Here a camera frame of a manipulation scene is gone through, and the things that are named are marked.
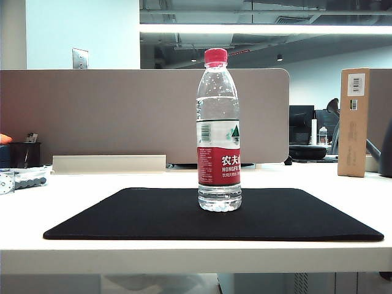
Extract black mouse pad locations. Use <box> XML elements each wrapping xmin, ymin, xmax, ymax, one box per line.
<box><xmin>42</xmin><ymin>187</ymin><xmax>385</xmax><ymax>242</ymax></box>

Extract grey office chair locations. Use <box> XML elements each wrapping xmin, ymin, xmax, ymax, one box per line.
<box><xmin>326</xmin><ymin>97</ymin><xmax>341</xmax><ymax>156</ymax></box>

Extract black pen holder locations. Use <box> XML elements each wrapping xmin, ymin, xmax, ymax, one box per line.
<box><xmin>9</xmin><ymin>141</ymin><xmax>42</xmax><ymax>168</ymax></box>

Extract clear plastic water bottle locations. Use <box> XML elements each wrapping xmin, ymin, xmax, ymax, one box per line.
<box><xmin>195</xmin><ymin>48</ymin><xmax>243</xmax><ymax>213</ymax></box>

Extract black round cushion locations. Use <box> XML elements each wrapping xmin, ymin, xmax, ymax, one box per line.
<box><xmin>288</xmin><ymin>144</ymin><xmax>328</xmax><ymax>160</ymax></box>

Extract beige desk partition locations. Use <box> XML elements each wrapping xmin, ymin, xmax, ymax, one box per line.
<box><xmin>0</xmin><ymin>67</ymin><xmax>290</xmax><ymax>168</ymax></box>
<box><xmin>366</xmin><ymin>67</ymin><xmax>392</xmax><ymax>172</ymax></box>

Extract black computer monitor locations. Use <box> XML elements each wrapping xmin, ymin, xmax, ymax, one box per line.
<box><xmin>314</xmin><ymin>109</ymin><xmax>339</xmax><ymax>144</ymax></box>
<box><xmin>288</xmin><ymin>105</ymin><xmax>315</xmax><ymax>145</ymax></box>

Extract dark blue object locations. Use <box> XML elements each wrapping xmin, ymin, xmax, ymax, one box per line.
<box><xmin>0</xmin><ymin>143</ymin><xmax>12</xmax><ymax>168</ymax></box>

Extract white ceiling light strip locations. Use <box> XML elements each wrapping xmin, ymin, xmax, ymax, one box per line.
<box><xmin>139</xmin><ymin>23</ymin><xmax>392</xmax><ymax>34</ymax></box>

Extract metal wall outlet plate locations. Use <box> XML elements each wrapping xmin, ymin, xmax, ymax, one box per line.
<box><xmin>72</xmin><ymin>48</ymin><xmax>89</xmax><ymax>70</ymax></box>

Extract silver metal part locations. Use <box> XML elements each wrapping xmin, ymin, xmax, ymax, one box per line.
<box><xmin>0</xmin><ymin>170</ymin><xmax>15</xmax><ymax>195</ymax></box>

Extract tall brown cardboard box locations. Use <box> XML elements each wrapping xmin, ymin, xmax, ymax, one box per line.
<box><xmin>337</xmin><ymin>67</ymin><xmax>371</xmax><ymax>178</ymax></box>

